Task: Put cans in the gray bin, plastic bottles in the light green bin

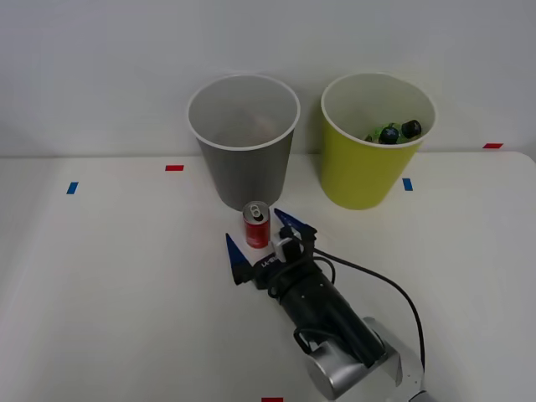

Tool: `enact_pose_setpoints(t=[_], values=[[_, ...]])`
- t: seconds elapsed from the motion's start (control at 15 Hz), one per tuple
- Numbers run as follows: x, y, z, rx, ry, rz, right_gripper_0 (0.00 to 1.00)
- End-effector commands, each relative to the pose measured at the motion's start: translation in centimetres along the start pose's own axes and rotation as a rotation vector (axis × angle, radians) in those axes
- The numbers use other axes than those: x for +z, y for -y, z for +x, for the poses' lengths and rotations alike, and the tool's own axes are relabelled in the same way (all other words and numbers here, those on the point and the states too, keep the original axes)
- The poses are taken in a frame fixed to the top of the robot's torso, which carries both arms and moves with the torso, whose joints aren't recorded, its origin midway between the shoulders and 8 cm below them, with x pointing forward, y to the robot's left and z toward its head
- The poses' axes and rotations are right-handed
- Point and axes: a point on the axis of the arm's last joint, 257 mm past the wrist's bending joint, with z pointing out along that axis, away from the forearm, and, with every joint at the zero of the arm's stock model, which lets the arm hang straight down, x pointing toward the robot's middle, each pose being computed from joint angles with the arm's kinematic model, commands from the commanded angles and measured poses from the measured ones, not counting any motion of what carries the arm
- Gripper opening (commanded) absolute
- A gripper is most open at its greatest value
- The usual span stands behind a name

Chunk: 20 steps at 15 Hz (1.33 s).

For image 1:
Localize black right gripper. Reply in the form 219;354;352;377
225;208;326;299

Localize red drink can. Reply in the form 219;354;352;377
242;200;270;250

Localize grey plastic waste bin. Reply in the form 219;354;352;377
187;74;302;213

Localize yellow-green plastic waste bin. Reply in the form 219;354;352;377
320;72;437;211

